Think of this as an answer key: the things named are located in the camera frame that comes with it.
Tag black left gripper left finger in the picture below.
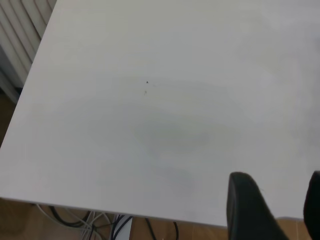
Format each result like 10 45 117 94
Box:
225 171 290 240

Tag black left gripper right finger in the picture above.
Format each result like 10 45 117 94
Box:
303 170 320 240

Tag white table leg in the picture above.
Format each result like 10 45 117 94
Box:
113 214 134 240

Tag black cable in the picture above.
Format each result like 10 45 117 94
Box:
109 214 133 240
144 217 179 240
48 205 91 227

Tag white cable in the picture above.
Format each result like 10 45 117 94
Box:
79 211 111 240
35 203 88 229

